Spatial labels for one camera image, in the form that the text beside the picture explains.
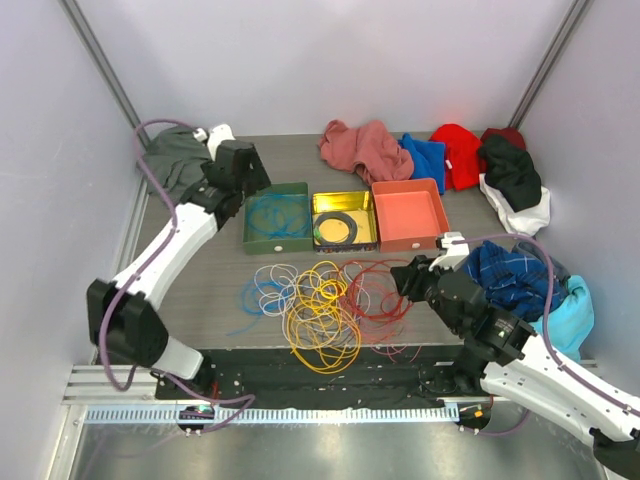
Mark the grey green cloth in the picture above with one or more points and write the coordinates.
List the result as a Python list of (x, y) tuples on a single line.
[(175, 157)]

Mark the yellow metal tin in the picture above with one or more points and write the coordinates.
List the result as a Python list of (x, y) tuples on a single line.
[(343, 222)]

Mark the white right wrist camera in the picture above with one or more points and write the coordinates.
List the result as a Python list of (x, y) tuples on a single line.
[(453, 251)]

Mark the green plastic tray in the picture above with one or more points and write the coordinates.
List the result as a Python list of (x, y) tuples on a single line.
[(278, 220)]

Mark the black cloth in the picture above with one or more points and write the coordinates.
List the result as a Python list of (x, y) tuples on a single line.
[(511, 171)]

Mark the blue plaid cloth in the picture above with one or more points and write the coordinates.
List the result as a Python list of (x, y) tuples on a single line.
[(511, 281)]

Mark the grey denim cloth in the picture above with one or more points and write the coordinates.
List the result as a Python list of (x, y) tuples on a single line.
[(561, 273)]

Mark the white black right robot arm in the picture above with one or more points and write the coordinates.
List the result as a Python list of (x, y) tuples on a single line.
[(505, 357)]

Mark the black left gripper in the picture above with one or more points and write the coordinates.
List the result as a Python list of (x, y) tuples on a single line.
[(256, 177)]

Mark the orange plastic tray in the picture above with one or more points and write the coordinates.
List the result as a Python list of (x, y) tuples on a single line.
[(410, 215)]

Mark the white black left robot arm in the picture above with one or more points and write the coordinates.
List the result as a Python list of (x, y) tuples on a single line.
[(123, 313)]

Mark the pink cloth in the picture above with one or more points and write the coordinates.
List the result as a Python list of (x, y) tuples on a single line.
[(369, 151)]

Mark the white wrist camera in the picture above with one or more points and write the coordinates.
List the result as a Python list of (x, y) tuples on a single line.
[(453, 251), (213, 137)]

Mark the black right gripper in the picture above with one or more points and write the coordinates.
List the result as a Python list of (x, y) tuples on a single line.
[(409, 278)]

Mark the light blue cloth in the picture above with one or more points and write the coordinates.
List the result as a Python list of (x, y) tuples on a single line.
[(570, 324)]

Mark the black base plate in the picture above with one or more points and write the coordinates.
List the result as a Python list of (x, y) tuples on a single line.
[(379, 378)]

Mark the white cloth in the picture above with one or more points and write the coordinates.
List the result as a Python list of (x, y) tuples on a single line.
[(525, 222)]

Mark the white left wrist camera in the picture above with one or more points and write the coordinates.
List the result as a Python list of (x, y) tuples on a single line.
[(213, 137)]

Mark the white slotted cable duct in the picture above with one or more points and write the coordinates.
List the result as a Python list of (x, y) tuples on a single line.
[(185, 414)]

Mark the dark red cloth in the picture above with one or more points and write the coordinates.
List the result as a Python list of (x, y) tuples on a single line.
[(512, 135)]

